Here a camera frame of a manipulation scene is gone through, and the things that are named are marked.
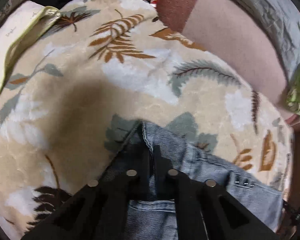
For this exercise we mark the grey quilted pillow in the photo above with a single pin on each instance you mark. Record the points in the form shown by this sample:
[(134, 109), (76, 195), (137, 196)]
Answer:
[(280, 19)]

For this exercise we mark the cream leaf-print fleece blanket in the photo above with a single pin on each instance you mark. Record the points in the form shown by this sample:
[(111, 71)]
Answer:
[(119, 59)]

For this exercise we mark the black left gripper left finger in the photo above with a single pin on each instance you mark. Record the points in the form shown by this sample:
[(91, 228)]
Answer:
[(100, 212)]

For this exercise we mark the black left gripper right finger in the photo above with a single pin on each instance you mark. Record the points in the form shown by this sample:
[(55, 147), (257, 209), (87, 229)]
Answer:
[(205, 210)]

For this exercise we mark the blue acid-wash denim pants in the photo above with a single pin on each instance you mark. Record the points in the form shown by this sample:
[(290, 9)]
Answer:
[(191, 153)]

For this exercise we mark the pink and maroon bolster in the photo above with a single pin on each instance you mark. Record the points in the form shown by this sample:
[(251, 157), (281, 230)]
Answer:
[(226, 30)]

